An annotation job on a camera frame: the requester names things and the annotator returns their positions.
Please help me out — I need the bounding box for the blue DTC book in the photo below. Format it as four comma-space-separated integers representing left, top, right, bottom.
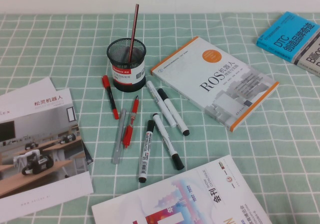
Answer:
255, 11, 320, 65

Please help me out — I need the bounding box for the black mesh pen holder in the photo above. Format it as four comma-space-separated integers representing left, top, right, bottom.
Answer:
106, 38, 147, 93

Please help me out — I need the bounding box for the black marker with red cap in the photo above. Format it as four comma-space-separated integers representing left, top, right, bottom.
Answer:
101, 75, 120, 120

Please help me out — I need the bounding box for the white marker with printed label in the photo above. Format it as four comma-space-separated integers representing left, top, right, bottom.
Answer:
138, 119, 156, 183

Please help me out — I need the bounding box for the grey Billion book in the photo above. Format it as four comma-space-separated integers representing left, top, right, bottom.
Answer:
292, 29, 320, 78

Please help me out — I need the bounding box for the red black striped pencil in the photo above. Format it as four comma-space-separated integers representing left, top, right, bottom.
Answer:
127, 4, 140, 61

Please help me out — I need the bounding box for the red gel pen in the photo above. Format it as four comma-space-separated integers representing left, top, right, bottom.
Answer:
122, 95, 140, 150

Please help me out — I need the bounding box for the green checked tablecloth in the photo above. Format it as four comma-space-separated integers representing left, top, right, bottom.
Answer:
0, 13, 320, 224

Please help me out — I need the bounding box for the robot classroom photo brochure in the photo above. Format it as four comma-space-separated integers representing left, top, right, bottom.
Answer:
0, 88, 95, 217

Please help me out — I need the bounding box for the white marker with black caps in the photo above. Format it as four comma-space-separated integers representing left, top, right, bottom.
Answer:
157, 88, 191, 137
152, 113, 186, 171

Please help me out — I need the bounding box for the white marker with white cap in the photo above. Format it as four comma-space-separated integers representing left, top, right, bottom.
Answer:
145, 80, 177, 128

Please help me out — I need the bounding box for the white brochure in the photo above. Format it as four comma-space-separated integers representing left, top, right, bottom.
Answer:
0, 77, 95, 165

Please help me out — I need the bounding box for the white ROS robotics book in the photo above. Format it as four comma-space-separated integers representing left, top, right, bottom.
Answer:
150, 36, 280, 133

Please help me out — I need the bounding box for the white show catalogue magazine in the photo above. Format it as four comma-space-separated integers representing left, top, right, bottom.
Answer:
90, 154, 274, 224

